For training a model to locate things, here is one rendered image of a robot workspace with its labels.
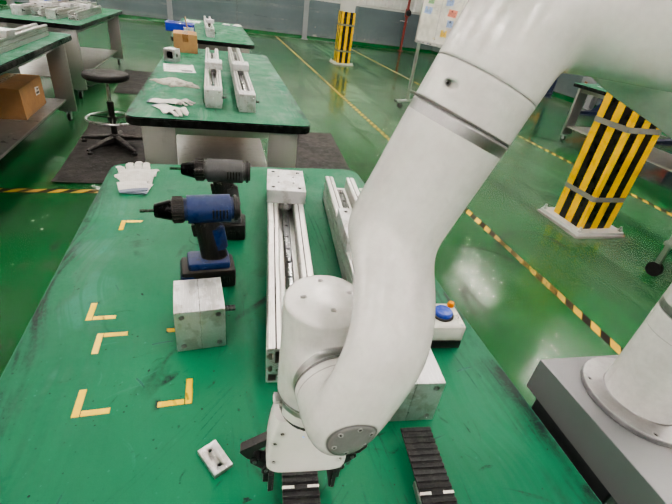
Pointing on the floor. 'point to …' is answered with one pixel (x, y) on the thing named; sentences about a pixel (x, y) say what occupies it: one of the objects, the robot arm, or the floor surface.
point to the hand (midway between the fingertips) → (300, 473)
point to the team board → (433, 29)
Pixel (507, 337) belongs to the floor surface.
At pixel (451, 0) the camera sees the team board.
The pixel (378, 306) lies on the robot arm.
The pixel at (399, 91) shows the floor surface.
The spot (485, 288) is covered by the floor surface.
